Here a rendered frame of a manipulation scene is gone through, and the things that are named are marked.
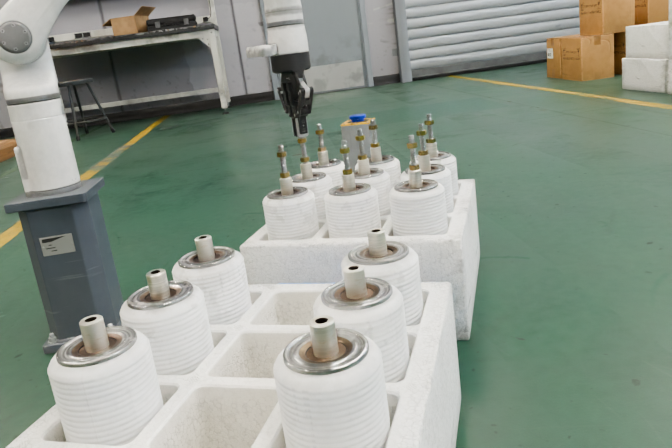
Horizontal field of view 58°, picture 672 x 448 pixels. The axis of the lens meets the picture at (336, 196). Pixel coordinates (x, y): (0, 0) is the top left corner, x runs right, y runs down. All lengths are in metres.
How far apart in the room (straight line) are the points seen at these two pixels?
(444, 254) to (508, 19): 5.64
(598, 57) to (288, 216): 3.82
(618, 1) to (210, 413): 4.36
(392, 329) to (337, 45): 5.61
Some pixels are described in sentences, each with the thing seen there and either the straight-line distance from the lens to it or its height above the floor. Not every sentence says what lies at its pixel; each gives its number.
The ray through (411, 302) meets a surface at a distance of 0.75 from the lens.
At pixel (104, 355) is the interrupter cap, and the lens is 0.63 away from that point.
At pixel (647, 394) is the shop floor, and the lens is 0.96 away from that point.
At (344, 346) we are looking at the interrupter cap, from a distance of 0.55.
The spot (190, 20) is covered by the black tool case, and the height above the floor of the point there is 0.82.
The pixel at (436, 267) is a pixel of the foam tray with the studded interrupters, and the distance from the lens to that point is 1.01.
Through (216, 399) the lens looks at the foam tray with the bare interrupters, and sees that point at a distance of 0.69.
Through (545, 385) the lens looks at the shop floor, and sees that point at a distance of 0.96.
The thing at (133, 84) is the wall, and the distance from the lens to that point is 6.25.
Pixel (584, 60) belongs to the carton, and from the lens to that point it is 4.66.
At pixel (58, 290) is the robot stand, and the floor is 0.12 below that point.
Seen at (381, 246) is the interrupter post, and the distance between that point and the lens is 0.74.
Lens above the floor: 0.51
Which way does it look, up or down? 14 degrees down
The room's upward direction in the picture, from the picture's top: 8 degrees counter-clockwise
